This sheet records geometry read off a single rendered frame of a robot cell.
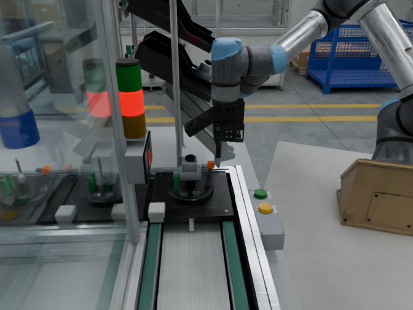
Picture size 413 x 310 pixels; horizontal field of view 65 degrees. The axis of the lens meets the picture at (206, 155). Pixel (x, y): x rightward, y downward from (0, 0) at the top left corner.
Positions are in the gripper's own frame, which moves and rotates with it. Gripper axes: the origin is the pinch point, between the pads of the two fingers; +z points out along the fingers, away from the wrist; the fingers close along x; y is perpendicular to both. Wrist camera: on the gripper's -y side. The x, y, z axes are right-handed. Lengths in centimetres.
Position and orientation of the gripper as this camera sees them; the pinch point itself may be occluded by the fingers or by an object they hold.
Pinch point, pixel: (216, 163)
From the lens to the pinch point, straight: 97.4
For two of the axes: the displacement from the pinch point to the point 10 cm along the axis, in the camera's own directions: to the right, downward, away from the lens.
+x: -0.5, -4.8, 8.7
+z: 0.0, 8.7, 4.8
